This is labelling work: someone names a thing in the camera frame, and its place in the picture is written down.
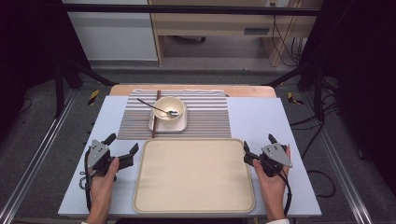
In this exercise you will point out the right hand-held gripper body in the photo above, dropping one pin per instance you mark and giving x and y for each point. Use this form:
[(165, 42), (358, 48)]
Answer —
[(277, 155)]

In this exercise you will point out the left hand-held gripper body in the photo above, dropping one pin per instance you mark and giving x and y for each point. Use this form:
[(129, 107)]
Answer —
[(98, 152)]

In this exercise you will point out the metal spoon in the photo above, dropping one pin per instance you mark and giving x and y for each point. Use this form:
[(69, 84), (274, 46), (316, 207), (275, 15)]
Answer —
[(152, 106)]

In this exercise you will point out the white square plate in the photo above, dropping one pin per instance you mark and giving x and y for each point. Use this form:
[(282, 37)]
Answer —
[(169, 126)]

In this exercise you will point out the beige tray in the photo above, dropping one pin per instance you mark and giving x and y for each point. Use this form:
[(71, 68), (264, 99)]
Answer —
[(193, 177)]

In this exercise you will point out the cream bowl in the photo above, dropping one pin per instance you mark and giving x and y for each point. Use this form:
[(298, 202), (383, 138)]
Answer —
[(165, 107)]

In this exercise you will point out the person's left hand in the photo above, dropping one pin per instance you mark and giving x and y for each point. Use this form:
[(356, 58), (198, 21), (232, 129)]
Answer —
[(101, 186)]

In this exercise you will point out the person's right hand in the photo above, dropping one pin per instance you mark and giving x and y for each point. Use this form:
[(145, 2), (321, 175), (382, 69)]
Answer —
[(274, 189)]

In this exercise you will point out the yellow black tape strip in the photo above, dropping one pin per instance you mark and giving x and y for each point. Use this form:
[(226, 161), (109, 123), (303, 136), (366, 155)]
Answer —
[(291, 98), (93, 97)]

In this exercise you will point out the wooden table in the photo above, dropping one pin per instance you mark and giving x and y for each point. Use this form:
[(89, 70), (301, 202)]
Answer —
[(249, 90)]

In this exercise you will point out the striped placemat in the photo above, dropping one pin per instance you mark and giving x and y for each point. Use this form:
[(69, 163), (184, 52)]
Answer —
[(205, 118)]

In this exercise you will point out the black metal stand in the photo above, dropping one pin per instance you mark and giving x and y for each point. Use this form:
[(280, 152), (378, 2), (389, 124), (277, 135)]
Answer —
[(59, 90), (318, 93)]

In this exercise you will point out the white cabinet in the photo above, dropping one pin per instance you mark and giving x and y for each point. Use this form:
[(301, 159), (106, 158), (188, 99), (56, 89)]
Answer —
[(115, 34)]

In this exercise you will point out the dark curtain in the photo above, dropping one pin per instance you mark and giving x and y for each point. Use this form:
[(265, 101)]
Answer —
[(364, 77), (28, 46)]

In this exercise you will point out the light wooden desk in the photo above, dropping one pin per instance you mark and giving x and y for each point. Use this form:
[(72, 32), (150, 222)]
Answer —
[(211, 23)]

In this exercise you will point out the black horizontal bar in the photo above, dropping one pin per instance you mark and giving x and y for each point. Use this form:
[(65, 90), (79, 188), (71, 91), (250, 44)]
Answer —
[(186, 9)]

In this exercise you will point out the aluminium floor rail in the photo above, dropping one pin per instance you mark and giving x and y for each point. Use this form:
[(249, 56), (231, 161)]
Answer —
[(339, 168), (34, 161)]

